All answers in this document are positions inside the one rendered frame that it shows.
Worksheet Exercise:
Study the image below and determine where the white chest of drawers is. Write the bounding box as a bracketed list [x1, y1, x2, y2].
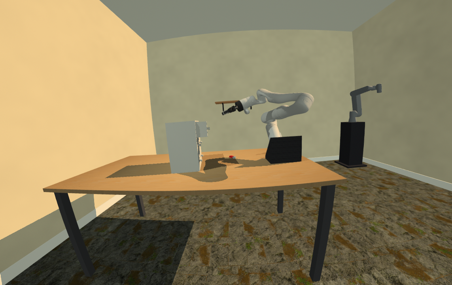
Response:
[165, 121, 200, 174]

